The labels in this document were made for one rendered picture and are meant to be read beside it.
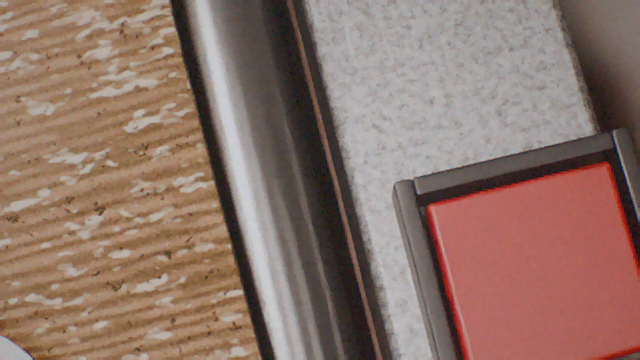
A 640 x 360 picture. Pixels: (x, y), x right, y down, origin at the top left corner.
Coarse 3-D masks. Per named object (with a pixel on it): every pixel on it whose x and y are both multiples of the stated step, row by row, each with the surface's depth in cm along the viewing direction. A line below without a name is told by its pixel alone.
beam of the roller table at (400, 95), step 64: (320, 0) 43; (384, 0) 43; (448, 0) 43; (512, 0) 43; (320, 64) 42; (384, 64) 42; (448, 64) 42; (512, 64) 42; (576, 64) 42; (384, 128) 42; (448, 128) 42; (512, 128) 42; (576, 128) 42; (384, 192) 41; (384, 256) 41; (384, 320) 40
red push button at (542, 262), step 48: (480, 192) 40; (528, 192) 40; (576, 192) 40; (432, 240) 40; (480, 240) 39; (528, 240) 39; (576, 240) 39; (624, 240) 39; (480, 288) 39; (528, 288) 39; (576, 288) 39; (624, 288) 39; (480, 336) 38; (528, 336) 38; (576, 336) 38; (624, 336) 38
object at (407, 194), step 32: (512, 160) 40; (544, 160) 40; (576, 160) 40; (608, 160) 41; (416, 192) 39; (448, 192) 40; (416, 224) 39; (416, 256) 39; (416, 288) 40; (448, 320) 38; (448, 352) 38
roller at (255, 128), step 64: (192, 0) 42; (256, 0) 43; (192, 64) 42; (256, 64) 42; (256, 128) 41; (256, 192) 41; (256, 256) 40; (320, 256) 41; (256, 320) 40; (320, 320) 40
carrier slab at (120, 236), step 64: (0, 0) 41; (64, 0) 41; (128, 0) 41; (0, 64) 40; (64, 64) 40; (128, 64) 40; (0, 128) 40; (64, 128) 40; (128, 128) 39; (192, 128) 39; (0, 192) 39; (64, 192) 39; (128, 192) 39; (192, 192) 39; (0, 256) 38; (64, 256) 39; (128, 256) 38; (192, 256) 38; (0, 320) 38; (64, 320) 38; (128, 320) 38; (192, 320) 38
